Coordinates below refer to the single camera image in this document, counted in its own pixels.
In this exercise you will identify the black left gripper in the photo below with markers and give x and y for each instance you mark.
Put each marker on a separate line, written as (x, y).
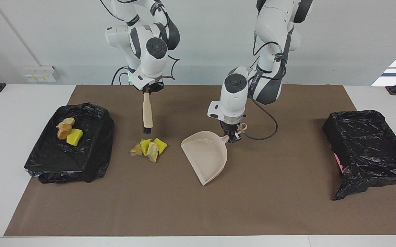
(232, 129)

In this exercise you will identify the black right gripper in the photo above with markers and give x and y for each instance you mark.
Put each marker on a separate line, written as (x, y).
(155, 88)

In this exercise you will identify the beige hand brush black bristles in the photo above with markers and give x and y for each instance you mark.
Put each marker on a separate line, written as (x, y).
(147, 109)

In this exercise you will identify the beige plastic dustpan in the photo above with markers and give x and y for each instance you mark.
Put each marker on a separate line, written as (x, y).
(206, 154)

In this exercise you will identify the yellow sponge chunk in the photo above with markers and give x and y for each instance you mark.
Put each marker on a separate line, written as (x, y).
(161, 145)
(75, 137)
(145, 145)

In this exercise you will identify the orange striped foam chunk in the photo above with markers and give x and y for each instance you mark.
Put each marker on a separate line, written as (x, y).
(136, 150)

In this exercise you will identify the brown bread-like lump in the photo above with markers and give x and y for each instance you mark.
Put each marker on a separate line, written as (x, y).
(64, 132)

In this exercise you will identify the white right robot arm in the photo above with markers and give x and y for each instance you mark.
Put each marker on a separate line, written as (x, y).
(150, 67)

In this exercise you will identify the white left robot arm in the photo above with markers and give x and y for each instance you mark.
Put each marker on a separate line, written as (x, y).
(273, 20)

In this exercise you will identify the black bagged bin pink side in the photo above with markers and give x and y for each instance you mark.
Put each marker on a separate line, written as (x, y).
(366, 144)

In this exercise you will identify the brown paper table mat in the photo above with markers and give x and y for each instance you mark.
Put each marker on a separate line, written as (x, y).
(198, 206)

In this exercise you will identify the white wall socket box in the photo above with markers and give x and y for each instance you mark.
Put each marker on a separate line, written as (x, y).
(40, 73)

